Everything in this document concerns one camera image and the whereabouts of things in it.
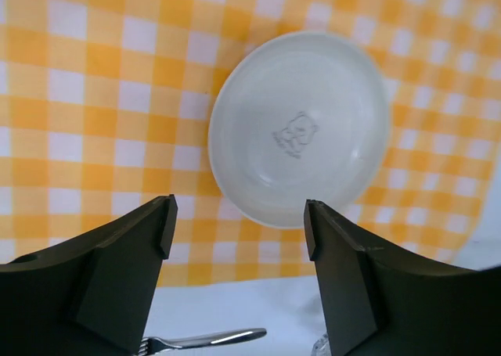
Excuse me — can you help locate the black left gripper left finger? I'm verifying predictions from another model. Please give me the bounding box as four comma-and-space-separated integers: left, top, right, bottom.
1, 196, 178, 355

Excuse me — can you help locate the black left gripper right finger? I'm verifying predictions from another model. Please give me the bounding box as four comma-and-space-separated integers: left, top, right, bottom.
304, 200, 500, 355

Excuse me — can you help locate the clear plastic cup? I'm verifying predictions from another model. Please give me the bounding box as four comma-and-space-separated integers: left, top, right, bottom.
311, 333, 331, 356

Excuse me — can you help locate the silver fork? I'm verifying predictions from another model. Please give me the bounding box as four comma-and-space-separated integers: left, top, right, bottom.
136, 328, 267, 356

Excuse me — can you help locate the cream round plate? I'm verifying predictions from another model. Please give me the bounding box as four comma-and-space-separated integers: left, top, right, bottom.
207, 31, 392, 228

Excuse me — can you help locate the yellow white checkered cloth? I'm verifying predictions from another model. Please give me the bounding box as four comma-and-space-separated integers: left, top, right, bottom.
1, 0, 500, 286

